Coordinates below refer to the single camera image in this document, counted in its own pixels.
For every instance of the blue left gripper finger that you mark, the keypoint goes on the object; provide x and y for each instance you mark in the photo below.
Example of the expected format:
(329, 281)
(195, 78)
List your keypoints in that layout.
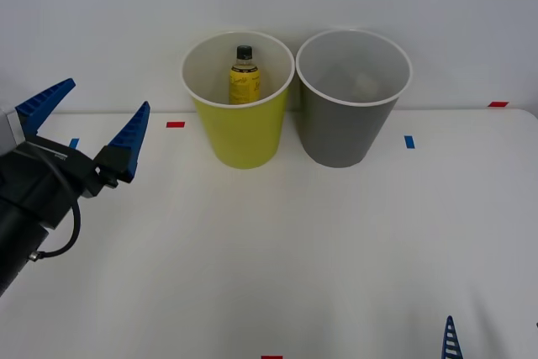
(128, 144)
(42, 107)

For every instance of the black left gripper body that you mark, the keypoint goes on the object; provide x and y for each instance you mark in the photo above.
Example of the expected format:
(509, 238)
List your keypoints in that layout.
(38, 178)

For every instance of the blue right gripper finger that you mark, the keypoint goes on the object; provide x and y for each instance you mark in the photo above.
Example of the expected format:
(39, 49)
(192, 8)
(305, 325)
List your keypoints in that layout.
(450, 340)

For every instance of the yellow bottle with black cap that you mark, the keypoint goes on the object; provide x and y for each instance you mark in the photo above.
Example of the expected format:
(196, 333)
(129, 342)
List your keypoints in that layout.
(244, 81)

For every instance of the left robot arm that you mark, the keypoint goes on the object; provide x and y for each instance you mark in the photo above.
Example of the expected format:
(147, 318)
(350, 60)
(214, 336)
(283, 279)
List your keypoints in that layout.
(17, 241)

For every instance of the yellow-green plastic bin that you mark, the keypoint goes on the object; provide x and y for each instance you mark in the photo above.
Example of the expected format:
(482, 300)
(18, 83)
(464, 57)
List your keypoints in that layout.
(244, 136)

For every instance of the grey plastic bin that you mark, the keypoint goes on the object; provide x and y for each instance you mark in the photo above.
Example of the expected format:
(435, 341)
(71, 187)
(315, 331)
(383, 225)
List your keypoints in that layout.
(344, 132)

